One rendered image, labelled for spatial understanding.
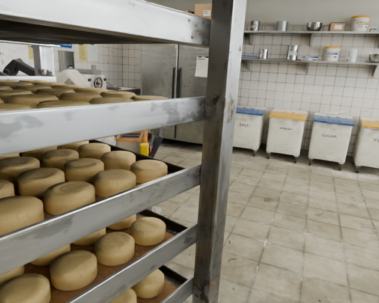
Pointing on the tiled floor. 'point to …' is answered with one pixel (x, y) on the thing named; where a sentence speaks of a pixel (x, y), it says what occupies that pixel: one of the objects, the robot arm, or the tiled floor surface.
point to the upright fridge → (174, 82)
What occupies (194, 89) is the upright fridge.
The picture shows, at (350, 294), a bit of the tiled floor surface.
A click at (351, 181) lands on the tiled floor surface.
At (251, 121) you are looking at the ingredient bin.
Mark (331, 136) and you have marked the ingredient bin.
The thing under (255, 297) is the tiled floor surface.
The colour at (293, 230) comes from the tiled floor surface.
